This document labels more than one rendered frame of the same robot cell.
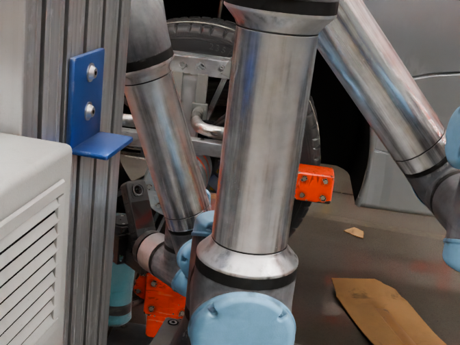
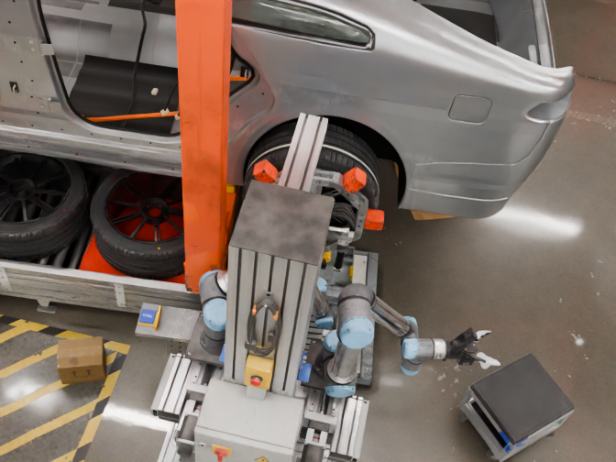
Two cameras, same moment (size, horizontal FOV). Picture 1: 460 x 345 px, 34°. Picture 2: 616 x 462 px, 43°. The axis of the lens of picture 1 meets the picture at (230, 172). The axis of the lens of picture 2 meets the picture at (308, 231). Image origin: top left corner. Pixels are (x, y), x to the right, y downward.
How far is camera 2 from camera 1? 243 cm
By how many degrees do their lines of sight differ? 34
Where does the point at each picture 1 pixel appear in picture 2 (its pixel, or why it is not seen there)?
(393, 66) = (389, 318)
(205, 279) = (330, 379)
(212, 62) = (324, 181)
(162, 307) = not seen: hidden behind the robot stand
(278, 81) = (351, 353)
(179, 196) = (316, 310)
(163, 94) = not seen: hidden behind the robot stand
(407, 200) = (423, 208)
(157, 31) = not seen: hidden behind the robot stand
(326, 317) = (387, 190)
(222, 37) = (328, 160)
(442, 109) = (444, 175)
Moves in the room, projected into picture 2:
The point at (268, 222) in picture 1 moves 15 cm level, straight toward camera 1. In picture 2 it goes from (347, 372) to (345, 409)
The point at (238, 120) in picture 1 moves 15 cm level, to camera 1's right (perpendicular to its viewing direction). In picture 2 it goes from (340, 356) to (380, 359)
